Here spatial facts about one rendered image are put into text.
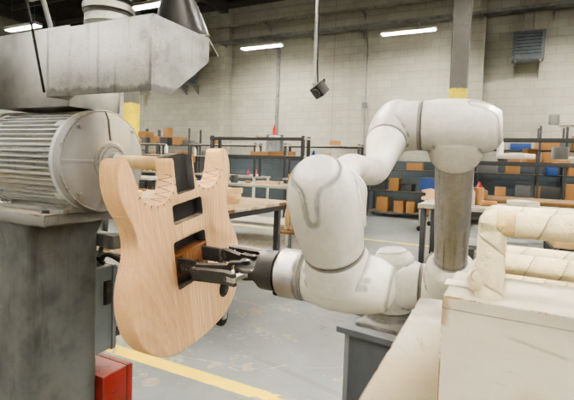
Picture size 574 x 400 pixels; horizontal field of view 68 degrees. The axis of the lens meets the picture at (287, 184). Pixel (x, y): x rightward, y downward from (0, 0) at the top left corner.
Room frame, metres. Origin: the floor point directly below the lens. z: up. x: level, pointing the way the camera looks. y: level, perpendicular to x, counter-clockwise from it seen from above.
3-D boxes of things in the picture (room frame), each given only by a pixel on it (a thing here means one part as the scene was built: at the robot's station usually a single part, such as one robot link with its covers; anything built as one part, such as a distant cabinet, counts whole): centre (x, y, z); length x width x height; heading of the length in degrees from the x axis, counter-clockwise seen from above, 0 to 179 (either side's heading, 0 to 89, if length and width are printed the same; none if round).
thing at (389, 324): (1.50, -0.36, 0.73); 0.22 x 0.18 x 0.06; 56
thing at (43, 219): (1.17, 0.67, 1.11); 0.36 x 0.24 x 0.04; 64
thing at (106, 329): (1.31, 0.60, 0.93); 0.15 x 0.10 x 0.55; 64
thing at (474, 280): (0.57, -0.27, 1.12); 0.11 x 0.03 x 0.03; 153
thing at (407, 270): (1.49, -0.39, 0.87); 0.18 x 0.16 x 0.22; 67
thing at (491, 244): (0.53, -0.26, 1.15); 0.03 x 0.03 x 0.09
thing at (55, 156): (1.15, 0.61, 1.25); 0.41 x 0.27 x 0.26; 64
